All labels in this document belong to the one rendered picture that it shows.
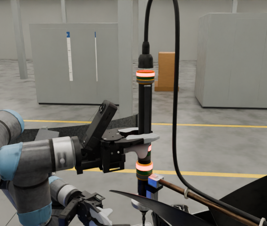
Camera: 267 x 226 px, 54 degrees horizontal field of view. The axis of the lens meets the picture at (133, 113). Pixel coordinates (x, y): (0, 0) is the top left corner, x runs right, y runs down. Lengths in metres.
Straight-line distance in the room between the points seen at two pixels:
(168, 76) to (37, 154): 8.17
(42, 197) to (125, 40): 4.31
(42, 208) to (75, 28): 6.26
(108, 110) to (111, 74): 6.05
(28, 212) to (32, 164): 0.11
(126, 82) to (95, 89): 2.04
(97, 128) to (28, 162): 0.16
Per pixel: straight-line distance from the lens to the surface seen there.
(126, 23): 4.81
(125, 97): 4.93
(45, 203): 0.65
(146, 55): 0.61
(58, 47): 6.92
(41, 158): 0.59
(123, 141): 0.61
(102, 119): 0.60
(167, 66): 8.61
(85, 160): 0.63
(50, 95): 7.19
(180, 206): 0.83
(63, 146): 0.59
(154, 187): 0.69
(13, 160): 0.59
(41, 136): 1.44
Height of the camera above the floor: 1.74
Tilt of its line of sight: 16 degrees down
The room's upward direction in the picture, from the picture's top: straight up
